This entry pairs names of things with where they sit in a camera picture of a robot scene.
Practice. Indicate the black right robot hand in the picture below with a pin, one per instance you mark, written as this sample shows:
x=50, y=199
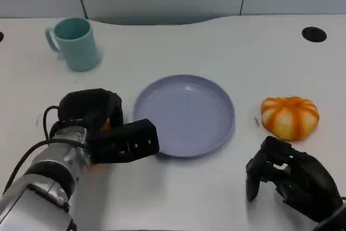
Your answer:
x=308, y=182

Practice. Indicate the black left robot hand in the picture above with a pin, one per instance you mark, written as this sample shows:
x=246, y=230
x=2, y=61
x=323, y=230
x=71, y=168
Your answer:
x=86, y=106

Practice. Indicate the orange and white toy bread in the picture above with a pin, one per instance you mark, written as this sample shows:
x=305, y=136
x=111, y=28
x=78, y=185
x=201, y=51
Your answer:
x=290, y=120
x=105, y=125

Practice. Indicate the pale green mug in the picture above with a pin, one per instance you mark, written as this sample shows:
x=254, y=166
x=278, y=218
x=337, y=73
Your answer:
x=81, y=52

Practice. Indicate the lilac plate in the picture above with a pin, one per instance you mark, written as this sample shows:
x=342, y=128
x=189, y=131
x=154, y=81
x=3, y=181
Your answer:
x=183, y=117

